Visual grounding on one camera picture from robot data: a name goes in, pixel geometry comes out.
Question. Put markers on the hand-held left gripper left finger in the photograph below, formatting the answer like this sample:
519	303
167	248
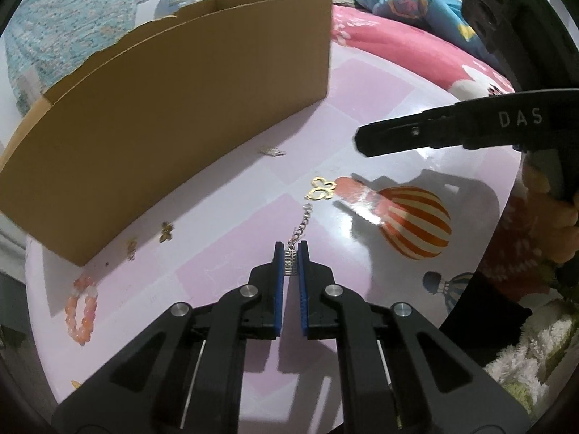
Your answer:
280	298

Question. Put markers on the fluffy white green garment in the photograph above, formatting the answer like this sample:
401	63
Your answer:
533	352

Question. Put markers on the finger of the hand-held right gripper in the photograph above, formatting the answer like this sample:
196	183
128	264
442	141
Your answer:
452	126

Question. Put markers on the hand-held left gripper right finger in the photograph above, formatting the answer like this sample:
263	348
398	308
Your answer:
302	298

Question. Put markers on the person's right hand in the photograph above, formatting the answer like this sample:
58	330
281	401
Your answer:
561	230

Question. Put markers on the person's dark trousers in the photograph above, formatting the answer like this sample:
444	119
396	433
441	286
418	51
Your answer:
475	312

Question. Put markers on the brown cardboard box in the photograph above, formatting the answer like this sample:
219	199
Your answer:
158	122

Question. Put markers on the pink floral blanket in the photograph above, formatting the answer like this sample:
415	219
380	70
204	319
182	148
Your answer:
398	49

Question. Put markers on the floral wall cloth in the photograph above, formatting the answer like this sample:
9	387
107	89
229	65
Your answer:
68	22

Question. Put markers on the blue printed blanket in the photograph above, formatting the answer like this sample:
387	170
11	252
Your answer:
420	4

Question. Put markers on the person's right forearm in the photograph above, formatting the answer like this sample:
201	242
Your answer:
511	253

